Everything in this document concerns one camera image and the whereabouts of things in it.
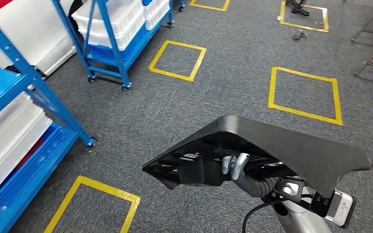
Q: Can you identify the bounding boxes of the yellow tape floor square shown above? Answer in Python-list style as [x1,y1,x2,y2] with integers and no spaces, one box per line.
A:
[268,67,343,126]
[189,0,231,12]
[280,0,329,33]

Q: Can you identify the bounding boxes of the blue wheeled shelf rack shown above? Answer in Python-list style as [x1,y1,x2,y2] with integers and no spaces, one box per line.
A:
[51,0,187,92]

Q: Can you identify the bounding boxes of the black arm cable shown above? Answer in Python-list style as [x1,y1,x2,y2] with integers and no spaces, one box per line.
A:
[241,194,316,233]

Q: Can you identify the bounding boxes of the blue plastic crate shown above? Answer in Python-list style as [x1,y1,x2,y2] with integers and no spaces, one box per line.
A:
[0,122,79,226]
[86,24,149,63]

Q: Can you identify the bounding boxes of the black gear on floor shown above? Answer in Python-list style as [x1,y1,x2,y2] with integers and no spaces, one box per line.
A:
[285,0,310,17]

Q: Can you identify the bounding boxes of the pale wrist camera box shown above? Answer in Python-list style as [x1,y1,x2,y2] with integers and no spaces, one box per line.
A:
[310,189,357,229]

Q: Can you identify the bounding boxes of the red item in crate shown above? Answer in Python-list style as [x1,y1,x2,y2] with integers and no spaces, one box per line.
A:
[14,138,46,171]

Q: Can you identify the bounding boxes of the black plastic panel part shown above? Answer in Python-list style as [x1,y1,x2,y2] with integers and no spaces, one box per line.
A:
[141,115,372,199]

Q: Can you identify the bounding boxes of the white car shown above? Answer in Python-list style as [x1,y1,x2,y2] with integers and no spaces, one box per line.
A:
[0,0,78,78]

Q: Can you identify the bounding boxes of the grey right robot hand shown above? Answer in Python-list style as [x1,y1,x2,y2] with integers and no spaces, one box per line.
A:
[221,152,279,199]

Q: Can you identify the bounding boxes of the small grey floor object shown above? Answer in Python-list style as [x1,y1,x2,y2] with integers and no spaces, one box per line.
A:
[292,30,308,41]

